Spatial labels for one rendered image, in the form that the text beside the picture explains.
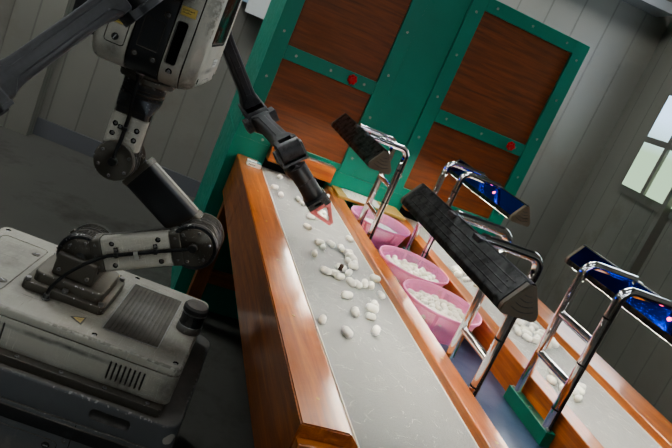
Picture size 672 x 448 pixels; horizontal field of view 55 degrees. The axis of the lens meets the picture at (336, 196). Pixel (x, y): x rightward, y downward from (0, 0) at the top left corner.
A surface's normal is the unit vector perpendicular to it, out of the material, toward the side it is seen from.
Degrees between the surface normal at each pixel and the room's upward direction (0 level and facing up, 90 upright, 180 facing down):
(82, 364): 90
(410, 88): 90
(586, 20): 90
